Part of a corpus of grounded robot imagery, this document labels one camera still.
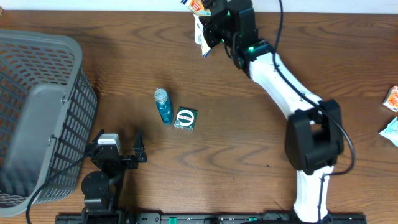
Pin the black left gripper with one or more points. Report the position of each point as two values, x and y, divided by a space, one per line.
131 162

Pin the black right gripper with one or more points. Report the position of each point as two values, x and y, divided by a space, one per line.
209 27

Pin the yellow snack bag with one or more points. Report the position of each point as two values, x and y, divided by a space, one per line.
198 10

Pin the teal liquid bottle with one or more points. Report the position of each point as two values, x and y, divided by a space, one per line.
164 105

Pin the small dark green box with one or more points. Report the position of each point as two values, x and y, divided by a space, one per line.
186 119

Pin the light teal wipes packet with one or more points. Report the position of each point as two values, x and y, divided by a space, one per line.
390 132

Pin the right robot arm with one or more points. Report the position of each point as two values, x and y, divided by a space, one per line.
313 140

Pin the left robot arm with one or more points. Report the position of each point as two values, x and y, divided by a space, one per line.
102 188

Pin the white barcode scanner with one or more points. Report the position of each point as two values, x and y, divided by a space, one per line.
198 29

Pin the grey plastic shopping basket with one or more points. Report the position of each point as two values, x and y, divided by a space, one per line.
48 108

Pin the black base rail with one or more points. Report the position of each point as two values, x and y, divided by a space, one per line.
155 218

